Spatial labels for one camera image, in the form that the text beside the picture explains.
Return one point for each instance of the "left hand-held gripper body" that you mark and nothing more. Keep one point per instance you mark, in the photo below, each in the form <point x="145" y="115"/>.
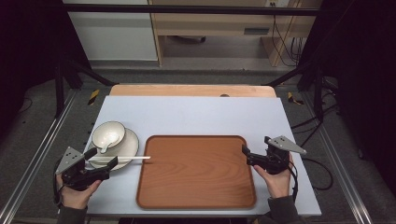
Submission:
<point x="71" y="160"/>

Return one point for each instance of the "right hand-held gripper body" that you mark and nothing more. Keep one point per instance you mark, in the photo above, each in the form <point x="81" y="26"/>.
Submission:
<point x="277" y="155"/>

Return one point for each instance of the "person's right hand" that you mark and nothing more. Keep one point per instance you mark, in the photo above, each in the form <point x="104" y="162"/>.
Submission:
<point x="277" y="183"/>

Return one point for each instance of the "person's left hand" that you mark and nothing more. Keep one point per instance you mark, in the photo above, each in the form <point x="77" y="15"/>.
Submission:
<point x="74" y="194"/>

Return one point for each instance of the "white plate with dark rim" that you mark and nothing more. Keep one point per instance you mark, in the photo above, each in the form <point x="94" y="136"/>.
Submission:
<point x="127" y="149"/>

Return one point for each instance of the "white ceramic spoon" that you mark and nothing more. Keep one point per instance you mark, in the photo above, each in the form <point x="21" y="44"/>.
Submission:
<point x="109" y="140"/>

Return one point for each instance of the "white bowl with dark rim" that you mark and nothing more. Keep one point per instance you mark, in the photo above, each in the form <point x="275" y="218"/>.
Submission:
<point x="108" y="135"/>

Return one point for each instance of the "yellow black floor tape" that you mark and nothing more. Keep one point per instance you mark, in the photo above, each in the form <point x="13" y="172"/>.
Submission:
<point x="293" y="98"/>
<point x="93" y="96"/>

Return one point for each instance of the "brown wooden tray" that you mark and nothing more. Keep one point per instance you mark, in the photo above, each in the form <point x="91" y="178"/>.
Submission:
<point x="196" y="172"/>

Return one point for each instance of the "wooden table under white board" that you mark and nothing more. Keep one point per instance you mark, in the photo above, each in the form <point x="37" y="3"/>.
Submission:
<point x="193" y="90"/>

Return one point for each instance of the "black curtain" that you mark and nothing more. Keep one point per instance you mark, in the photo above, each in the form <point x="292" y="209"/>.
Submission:
<point x="361" y="77"/>
<point x="31" y="46"/>

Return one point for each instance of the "white cabinet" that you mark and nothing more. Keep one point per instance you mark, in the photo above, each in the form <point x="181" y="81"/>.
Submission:
<point x="115" y="37"/>

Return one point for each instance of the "light wooden desk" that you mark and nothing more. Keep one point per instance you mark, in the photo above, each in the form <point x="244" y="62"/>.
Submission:
<point x="218" y="28"/>

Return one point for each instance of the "black metal crossbar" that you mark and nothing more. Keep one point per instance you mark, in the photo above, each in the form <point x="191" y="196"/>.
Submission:
<point x="186" y="9"/>

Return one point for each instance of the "aluminium floor rail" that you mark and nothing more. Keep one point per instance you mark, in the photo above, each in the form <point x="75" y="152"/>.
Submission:
<point x="34" y="155"/>
<point x="342" y="174"/>

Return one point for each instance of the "black metal frame leg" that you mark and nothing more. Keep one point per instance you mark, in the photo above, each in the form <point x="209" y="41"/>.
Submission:
<point x="60" y="90"/>
<point x="317" y="90"/>

